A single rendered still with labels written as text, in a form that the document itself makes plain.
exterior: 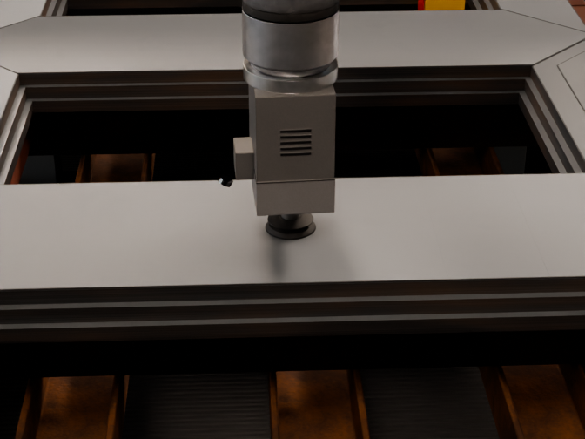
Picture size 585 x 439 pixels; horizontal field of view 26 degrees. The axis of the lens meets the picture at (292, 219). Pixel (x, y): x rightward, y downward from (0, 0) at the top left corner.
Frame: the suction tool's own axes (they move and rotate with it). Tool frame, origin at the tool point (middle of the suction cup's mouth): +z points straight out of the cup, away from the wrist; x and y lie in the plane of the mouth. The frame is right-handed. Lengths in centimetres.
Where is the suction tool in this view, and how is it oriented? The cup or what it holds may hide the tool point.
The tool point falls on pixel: (291, 239)
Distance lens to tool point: 107.8
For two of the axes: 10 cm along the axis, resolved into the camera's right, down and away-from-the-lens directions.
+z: 0.0, 8.8, 4.8
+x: 10.0, -0.5, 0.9
